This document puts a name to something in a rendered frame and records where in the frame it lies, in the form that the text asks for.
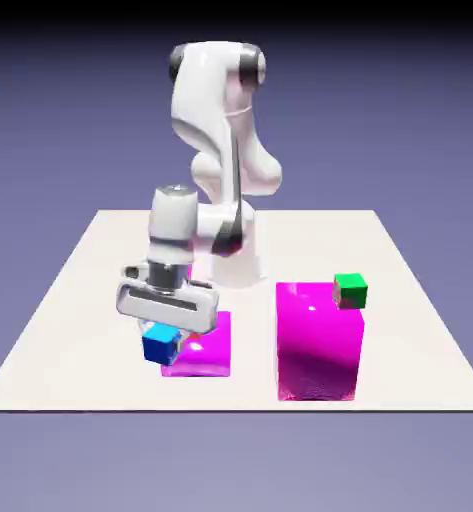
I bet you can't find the small green cube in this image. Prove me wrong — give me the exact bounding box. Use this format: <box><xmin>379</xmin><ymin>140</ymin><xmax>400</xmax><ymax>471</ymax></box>
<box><xmin>332</xmin><ymin>272</ymin><xmax>369</xmax><ymax>310</ymax></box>

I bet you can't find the small blue cube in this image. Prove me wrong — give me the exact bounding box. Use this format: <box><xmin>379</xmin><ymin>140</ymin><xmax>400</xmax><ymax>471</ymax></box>
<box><xmin>141</xmin><ymin>322</ymin><xmax>182</xmax><ymax>367</ymax></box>

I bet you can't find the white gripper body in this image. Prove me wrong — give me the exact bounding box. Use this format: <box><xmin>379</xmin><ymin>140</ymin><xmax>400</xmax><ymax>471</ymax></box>
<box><xmin>115</xmin><ymin>278</ymin><xmax>221</xmax><ymax>335</ymax></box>

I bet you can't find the large magenta box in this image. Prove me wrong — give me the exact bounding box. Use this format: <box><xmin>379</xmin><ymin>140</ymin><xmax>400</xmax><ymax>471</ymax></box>
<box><xmin>160</xmin><ymin>310</ymin><xmax>232</xmax><ymax>378</ymax></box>
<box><xmin>275</xmin><ymin>281</ymin><xmax>366</xmax><ymax>402</ymax></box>

